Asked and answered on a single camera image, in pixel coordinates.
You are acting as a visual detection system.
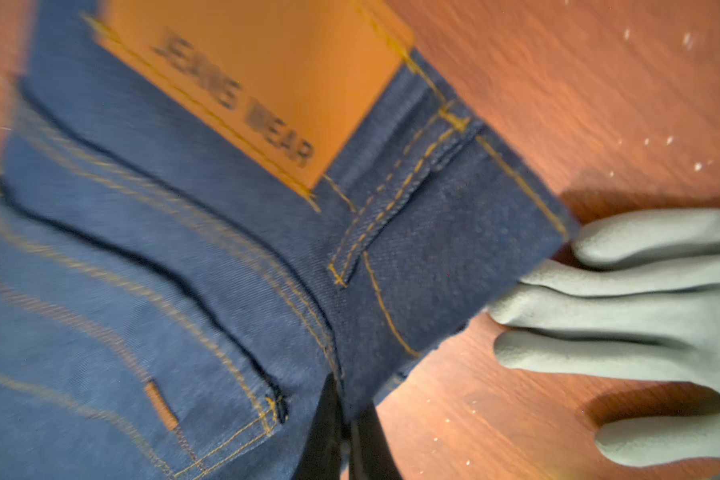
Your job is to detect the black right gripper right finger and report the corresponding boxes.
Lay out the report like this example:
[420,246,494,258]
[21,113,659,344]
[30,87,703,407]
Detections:
[349,405,402,480]

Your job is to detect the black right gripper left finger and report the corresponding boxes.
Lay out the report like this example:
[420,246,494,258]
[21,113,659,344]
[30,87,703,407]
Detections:
[292,375,344,480]

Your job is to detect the blue denim trousers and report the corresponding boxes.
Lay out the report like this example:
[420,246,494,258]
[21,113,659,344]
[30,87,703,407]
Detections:
[0,1,578,479]

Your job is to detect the grey work glove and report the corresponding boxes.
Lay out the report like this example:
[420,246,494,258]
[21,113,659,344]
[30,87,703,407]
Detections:
[486,209,720,467]

